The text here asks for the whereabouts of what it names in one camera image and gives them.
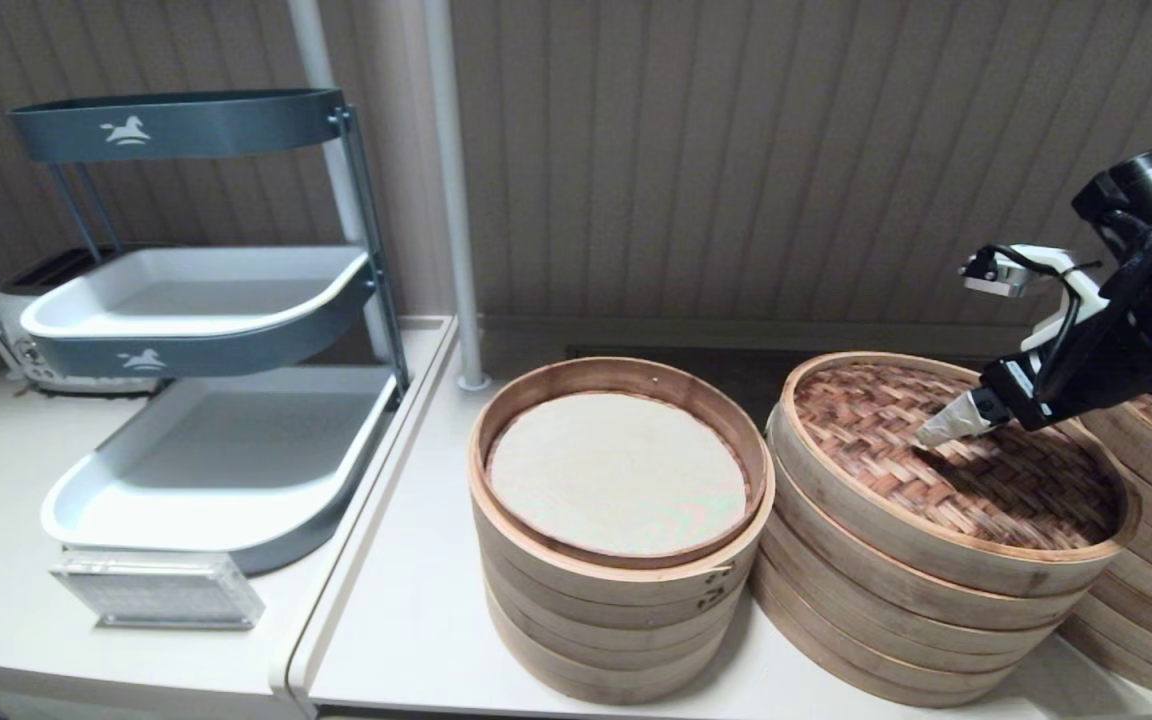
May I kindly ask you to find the white round steamer liner cloth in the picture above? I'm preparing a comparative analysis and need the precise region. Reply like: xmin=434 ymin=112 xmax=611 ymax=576
xmin=486 ymin=390 xmax=749 ymax=559

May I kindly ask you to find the black recessed cooktop panel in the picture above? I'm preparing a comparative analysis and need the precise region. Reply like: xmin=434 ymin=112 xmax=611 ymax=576
xmin=566 ymin=347 xmax=807 ymax=401

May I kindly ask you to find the white metal support pole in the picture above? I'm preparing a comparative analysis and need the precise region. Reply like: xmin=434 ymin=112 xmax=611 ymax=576
xmin=423 ymin=0 xmax=492 ymax=393
xmin=286 ymin=0 xmax=392 ymax=363

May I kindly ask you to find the dark grey white-lined rack tray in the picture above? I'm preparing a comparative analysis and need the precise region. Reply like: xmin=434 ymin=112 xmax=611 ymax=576
xmin=19 ymin=246 xmax=377 ymax=379
xmin=6 ymin=88 xmax=349 ymax=163
xmin=39 ymin=364 xmax=399 ymax=577

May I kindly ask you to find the clear acrylic warning sign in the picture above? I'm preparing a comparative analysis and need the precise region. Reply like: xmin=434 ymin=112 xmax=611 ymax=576
xmin=49 ymin=548 xmax=265 ymax=631

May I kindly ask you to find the white retro toaster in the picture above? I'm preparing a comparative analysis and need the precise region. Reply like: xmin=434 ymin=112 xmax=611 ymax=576
xmin=0 ymin=248 xmax=159 ymax=396

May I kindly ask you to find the black camera cable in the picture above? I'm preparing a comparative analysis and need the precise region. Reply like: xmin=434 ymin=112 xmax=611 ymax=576
xmin=976 ymin=180 xmax=1152 ymax=401

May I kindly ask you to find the white-mounted right wrist camera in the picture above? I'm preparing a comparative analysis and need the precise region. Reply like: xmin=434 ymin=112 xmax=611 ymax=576
xmin=958 ymin=243 xmax=1109 ymax=351

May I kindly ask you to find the dark grey metal rack frame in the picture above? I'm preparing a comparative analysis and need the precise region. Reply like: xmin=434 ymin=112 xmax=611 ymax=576
xmin=48 ymin=105 xmax=411 ymax=399

